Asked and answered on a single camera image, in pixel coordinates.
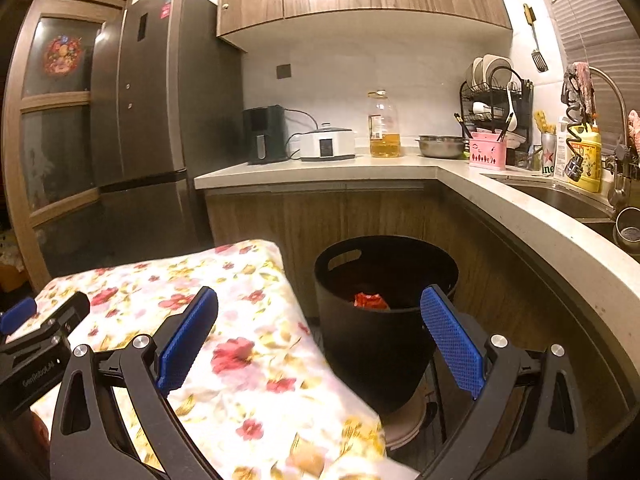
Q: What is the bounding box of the white plate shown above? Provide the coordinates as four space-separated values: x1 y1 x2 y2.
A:
466 57 485 92
481 54 515 88

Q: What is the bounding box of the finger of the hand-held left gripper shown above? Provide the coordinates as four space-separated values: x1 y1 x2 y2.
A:
0 291 91 376
0 296 38 341

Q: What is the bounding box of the white ladle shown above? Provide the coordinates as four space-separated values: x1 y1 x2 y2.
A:
502 82 518 133

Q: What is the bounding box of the dotted cloth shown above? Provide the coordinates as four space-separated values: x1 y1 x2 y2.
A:
0 230 26 291

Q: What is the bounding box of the cooking oil bottle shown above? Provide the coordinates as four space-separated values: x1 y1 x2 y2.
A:
368 91 403 158

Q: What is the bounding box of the window blind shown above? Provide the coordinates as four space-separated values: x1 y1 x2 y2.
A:
530 0 640 141

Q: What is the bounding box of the steel kitchen faucet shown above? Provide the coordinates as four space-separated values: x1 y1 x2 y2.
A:
587 66 630 211

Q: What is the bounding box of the wooden glass door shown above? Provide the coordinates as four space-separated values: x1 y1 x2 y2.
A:
2 0 135 291

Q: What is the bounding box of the red crinkled plastic wrapper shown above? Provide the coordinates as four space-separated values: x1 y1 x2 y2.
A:
354 291 390 310

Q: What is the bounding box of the yellow detergent bottle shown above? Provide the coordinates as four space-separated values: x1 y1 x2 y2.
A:
567 120 602 193

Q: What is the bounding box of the white round stool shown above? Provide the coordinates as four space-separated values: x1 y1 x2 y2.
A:
385 390 441 453

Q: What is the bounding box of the steel kitchen sink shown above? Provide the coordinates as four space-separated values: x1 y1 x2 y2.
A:
492 180 621 241

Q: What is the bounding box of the silver beer can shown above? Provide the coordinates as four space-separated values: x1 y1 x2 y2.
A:
539 132 558 176

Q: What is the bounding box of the black dish rack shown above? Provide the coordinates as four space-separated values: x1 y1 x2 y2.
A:
459 67 535 166

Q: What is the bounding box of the white pump bottle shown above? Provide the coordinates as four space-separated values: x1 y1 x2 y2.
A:
552 116 571 181

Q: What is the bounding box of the black air fryer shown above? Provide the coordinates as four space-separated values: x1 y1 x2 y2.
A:
242 105 290 166

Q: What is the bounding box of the flower door decal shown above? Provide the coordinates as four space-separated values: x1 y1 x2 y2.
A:
42 35 83 78

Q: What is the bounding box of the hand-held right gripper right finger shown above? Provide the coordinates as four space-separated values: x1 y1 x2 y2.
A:
419 284 588 480

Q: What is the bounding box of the dark grey refrigerator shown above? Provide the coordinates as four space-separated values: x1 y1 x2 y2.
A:
90 0 246 266

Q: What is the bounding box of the floral tablecloth covered table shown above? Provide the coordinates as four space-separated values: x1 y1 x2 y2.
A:
30 239 421 480

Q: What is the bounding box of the pink utensil holder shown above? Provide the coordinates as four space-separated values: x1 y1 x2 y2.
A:
468 132 507 168

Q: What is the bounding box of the steel mixing bowl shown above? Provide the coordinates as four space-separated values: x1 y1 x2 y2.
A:
415 135 471 159

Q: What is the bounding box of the steel cup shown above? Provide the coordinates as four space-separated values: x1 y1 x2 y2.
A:
614 207 640 253

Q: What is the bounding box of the white rice cooker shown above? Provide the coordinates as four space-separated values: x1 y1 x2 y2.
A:
299 122 357 162

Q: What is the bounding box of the kitchen counter with wooden cabinets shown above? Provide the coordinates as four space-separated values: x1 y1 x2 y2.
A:
194 152 640 451

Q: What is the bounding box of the pink dish rag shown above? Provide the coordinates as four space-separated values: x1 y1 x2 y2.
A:
564 61 597 118

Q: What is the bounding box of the black trash bin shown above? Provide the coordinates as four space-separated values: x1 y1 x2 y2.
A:
314 235 460 413

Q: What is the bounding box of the hanging slotted spatula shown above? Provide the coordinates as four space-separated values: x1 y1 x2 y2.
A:
522 3 549 72

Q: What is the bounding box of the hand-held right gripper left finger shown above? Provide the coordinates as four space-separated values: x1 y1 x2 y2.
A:
49 286 221 480

